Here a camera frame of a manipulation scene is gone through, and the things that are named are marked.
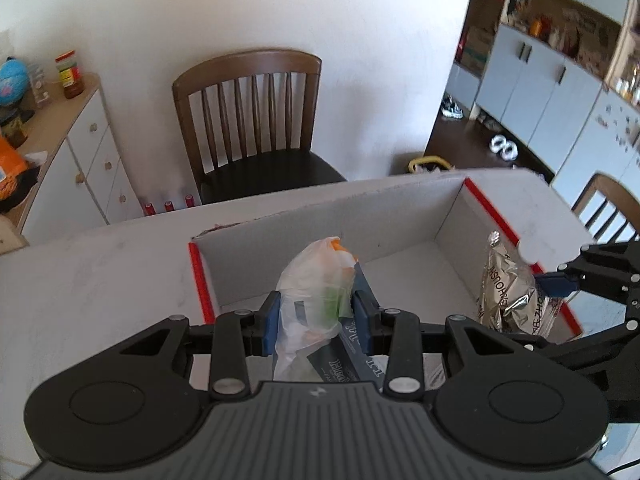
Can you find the wooden chair with slats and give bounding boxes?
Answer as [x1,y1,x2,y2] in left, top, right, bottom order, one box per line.
[570,172,640,246]

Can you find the silver foil snack bag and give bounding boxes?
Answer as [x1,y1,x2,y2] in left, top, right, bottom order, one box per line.
[475,231,566,343]

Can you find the dark wooden chair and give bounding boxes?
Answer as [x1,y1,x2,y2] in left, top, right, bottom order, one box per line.
[172,49,347,206]

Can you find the white plastic bag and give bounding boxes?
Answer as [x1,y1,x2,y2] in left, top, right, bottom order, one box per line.
[272,236,361,386]

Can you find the yellow rimmed basket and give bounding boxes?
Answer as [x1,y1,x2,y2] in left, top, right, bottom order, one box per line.
[407,155,456,175]

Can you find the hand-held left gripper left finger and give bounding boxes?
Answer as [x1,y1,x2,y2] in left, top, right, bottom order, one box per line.
[117,290,281,401]

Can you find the white drawer cabinet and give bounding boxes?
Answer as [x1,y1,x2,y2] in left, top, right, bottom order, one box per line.
[0,72,145,248]

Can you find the white slippers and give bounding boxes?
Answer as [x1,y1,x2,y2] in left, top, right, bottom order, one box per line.
[489,134,518,161]

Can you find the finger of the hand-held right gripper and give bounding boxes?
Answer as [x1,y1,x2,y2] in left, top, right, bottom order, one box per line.
[510,305,640,376]
[534,242,640,319]

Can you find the white marble desktop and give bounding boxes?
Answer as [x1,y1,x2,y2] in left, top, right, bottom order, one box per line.
[0,167,608,471]

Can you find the dark blue packet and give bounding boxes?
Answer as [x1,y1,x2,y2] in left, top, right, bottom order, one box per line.
[306,261,387,386]

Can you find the orange snack bag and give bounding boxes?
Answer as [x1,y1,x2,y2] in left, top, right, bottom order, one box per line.
[0,137,28,201]

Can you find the grey blue wall cabinet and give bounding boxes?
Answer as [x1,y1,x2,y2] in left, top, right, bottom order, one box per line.
[447,0,640,206]

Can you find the dark sneakers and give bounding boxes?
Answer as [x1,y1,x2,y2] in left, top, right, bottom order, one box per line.
[440,95,466,121]

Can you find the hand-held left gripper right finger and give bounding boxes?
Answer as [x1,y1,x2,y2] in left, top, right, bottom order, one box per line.
[352,290,538,401]

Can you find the cardboard box on shelf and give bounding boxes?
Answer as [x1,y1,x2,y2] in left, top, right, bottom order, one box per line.
[460,27,493,78]

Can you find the red cardboard box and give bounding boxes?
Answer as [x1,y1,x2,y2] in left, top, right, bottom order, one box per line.
[187,170,586,393]

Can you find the black cloth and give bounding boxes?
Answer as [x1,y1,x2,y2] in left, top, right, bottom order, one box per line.
[0,165,41,216]

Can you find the sauce jar with red lid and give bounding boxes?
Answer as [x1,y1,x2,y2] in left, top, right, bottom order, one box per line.
[55,50,86,100]

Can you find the clear acrylic frame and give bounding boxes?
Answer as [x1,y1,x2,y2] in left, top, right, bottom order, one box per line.
[27,62,53,108]

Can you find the blue globe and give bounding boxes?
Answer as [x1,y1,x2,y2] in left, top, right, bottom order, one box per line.
[0,56,28,108]

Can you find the dark jar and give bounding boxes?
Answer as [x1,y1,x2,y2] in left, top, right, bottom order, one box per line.
[0,107,30,150]

